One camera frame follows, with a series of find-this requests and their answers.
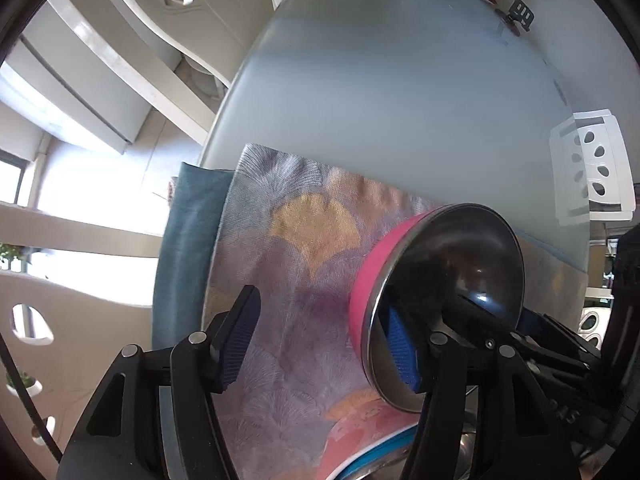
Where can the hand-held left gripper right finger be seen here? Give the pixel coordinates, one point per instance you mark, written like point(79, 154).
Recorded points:
point(402, 355)

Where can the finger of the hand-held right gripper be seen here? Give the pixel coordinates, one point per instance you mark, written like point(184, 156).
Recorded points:
point(475, 322)
point(530, 322)

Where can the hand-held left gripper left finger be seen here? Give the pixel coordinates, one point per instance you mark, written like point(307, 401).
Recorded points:
point(239, 345)

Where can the red steel bowl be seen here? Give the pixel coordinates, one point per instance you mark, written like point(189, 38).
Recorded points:
point(450, 255)

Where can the white appliance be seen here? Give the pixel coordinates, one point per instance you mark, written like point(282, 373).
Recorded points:
point(595, 322)

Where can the leaf patterned table mat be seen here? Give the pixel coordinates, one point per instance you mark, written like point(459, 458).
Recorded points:
point(300, 310)

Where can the pink cartoon bowl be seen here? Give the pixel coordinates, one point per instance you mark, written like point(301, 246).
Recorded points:
point(365, 422)

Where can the teal cloth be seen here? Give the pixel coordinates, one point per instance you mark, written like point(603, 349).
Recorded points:
point(185, 260)

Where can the blue round object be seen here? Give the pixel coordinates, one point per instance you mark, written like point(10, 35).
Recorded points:
point(380, 455)

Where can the white perforated chair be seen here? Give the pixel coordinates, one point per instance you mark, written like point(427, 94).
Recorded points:
point(595, 170)
point(75, 285)
point(145, 5)

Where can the small potted plant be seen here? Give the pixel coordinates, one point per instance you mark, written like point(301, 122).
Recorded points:
point(21, 384)

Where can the small black holder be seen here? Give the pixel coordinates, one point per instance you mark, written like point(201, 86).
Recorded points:
point(521, 11)

